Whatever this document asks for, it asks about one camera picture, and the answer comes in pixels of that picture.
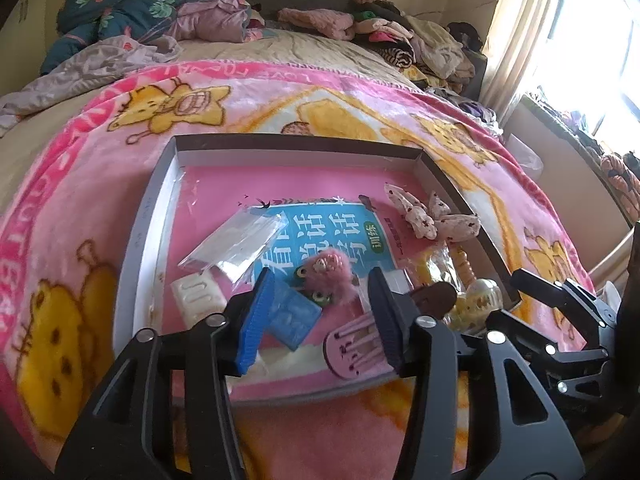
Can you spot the blue transparent plastic box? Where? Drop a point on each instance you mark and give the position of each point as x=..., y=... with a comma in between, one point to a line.
x=295, y=317

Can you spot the floral fabric bow hair clip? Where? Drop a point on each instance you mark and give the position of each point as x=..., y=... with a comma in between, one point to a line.
x=425, y=220

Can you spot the windowsill clutter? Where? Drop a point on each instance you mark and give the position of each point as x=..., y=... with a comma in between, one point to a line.
x=600, y=155

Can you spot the pink fuzzy garment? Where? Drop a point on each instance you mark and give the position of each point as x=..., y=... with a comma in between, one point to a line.
x=315, y=20

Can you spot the cream wardrobe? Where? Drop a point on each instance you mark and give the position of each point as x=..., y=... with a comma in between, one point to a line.
x=25, y=15

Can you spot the pink printed blanket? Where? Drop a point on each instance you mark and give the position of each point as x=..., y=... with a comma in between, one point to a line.
x=90, y=185

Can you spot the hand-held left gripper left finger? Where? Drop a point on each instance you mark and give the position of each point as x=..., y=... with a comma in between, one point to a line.
x=257, y=320

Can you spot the grey lilac printed sheet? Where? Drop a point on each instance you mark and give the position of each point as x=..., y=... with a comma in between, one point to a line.
x=100, y=65

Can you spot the window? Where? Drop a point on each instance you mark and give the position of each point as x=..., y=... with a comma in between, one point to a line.
x=600, y=35

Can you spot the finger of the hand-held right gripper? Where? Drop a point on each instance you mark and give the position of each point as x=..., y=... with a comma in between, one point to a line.
x=550, y=292
x=530, y=332

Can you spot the lilac garment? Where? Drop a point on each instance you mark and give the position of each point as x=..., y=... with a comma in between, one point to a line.
x=215, y=22

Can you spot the pink book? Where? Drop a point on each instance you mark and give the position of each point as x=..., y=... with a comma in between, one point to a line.
x=210, y=195

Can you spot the pink comb hair clip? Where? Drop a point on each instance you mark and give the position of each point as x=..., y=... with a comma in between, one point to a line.
x=350, y=350

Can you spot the brown hair clip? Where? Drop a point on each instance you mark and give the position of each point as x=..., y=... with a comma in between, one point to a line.
x=437, y=297

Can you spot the pink fuzzy hair clip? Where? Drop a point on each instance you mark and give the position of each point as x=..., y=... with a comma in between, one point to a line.
x=330, y=270

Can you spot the pile of clothes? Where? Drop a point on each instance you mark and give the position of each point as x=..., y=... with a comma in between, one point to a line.
x=435, y=45

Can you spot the large pearl hair clip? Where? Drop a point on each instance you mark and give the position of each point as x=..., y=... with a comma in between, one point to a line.
x=477, y=297

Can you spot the grey cardboard box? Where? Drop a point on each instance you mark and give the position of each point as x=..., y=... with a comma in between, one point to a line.
x=300, y=152

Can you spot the dark floral quilt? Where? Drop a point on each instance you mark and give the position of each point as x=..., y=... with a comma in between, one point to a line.
x=125, y=5

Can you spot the cream hair clip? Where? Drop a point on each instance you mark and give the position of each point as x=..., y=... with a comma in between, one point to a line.
x=195, y=297

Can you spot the yellow packet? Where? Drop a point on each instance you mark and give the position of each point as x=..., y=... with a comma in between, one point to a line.
x=435, y=267

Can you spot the purple clothes heap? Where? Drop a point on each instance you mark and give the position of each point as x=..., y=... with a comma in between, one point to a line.
x=470, y=110

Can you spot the pearl bead hair clip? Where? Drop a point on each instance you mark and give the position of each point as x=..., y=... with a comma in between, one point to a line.
x=464, y=265

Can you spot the cream curtain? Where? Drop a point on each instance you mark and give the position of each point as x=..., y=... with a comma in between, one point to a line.
x=520, y=35

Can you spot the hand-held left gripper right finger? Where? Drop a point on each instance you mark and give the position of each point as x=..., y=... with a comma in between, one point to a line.
x=387, y=320

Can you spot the white plastic bag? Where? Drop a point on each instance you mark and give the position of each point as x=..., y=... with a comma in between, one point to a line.
x=525, y=157

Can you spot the earring card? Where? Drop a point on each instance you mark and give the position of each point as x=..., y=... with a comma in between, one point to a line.
x=235, y=242

